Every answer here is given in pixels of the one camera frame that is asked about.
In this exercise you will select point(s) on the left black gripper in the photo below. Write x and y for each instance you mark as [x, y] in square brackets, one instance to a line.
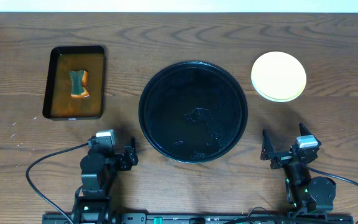
[132, 157]

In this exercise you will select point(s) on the round black serving tray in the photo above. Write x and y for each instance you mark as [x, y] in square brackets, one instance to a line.
[193, 112]

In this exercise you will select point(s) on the green and yellow sponge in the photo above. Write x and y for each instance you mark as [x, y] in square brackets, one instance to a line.
[79, 81]

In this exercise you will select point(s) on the light green plate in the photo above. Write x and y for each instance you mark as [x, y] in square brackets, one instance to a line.
[276, 96]

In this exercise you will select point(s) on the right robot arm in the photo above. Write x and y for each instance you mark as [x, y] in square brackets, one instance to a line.
[310, 196]

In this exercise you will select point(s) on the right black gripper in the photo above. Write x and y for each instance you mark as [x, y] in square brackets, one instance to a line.
[268, 150]

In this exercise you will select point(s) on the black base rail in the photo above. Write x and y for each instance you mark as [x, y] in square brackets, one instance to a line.
[258, 218]

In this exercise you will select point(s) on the yellow plate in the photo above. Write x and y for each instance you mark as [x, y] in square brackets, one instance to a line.
[278, 71]

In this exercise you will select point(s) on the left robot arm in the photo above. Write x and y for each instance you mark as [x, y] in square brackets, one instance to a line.
[99, 170]

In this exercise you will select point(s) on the black rectangular water tray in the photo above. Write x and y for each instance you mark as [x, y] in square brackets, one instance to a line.
[58, 103]

